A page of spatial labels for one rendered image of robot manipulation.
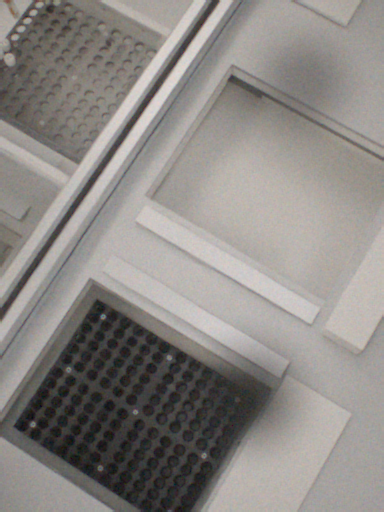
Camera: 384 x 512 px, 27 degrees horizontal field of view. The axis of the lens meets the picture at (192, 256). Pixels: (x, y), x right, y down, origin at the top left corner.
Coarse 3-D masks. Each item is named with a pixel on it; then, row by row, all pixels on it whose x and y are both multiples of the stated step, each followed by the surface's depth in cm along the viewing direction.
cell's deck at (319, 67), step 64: (256, 0) 100; (256, 64) 98; (320, 64) 98; (192, 128) 97; (128, 192) 94; (128, 256) 92; (64, 320) 91; (256, 320) 90; (320, 320) 89; (0, 384) 88; (320, 384) 88; (0, 448) 87
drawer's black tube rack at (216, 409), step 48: (96, 336) 97; (144, 336) 94; (48, 384) 96; (96, 384) 93; (144, 384) 93; (192, 384) 92; (48, 432) 91; (96, 432) 95; (144, 432) 91; (192, 432) 91; (96, 480) 90; (144, 480) 90; (192, 480) 90
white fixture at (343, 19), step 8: (296, 0) 100; (304, 0) 99; (312, 0) 99; (320, 0) 99; (328, 0) 99; (336, 0) 99; (344, 0) 99; (352, 0) 99; (360, 0) 99; (312, 8) 99; (320, 8) 99; (328, 8) 99; (336, 8) 99; (344, 8) 99; (352, 8) 99; (328, 16) 99; (336, 16) 98; (344, 16) 98; (352, 16) 99; (344, 24) 98
